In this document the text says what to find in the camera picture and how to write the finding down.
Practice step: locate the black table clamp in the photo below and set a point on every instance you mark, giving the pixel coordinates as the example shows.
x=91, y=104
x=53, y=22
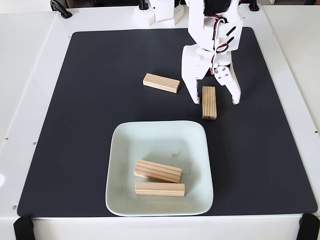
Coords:
x=253, y=6
x=61, y=10

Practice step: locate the black rubber mat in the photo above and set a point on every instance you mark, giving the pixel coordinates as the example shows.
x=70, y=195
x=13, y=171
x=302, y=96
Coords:
x=75, y=125

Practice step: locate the pale green square plate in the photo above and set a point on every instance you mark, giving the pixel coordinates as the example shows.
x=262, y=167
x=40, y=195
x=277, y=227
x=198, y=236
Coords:
x=195, y=205

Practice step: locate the grooved wooden block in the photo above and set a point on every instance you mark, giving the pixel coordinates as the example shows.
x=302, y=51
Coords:
x=161, y=83
x=209, y=105
x=160, y=189
x=157, y=171

